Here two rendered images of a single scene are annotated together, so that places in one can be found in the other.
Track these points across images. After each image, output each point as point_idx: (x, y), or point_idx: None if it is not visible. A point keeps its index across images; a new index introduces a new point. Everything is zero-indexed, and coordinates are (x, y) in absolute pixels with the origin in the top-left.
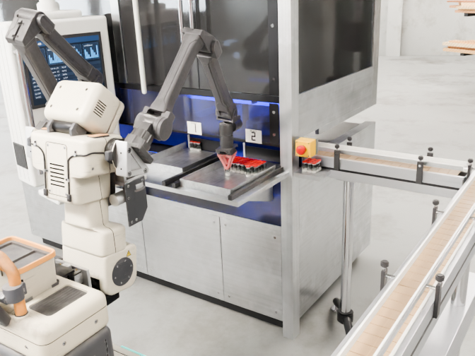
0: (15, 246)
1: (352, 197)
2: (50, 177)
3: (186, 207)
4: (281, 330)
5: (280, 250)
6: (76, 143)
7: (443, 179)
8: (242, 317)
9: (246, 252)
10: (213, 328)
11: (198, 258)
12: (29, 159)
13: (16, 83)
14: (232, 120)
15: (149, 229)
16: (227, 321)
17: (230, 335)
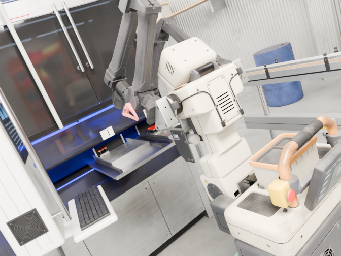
0: (261, 160)
1: None
2: (221, 109)
3: (122, 196)
4: (203, 219)
5: (189, 167)
6: (230, 67)
7: None
8: (182, 236)
9: (172, 188)
10: (186, 251)
11: (144, 226)
12: (49, 217)
13: (6, 139)
14: (158, 93)
15: (96, 246)
16: (182, 244)
17: (199, 242)
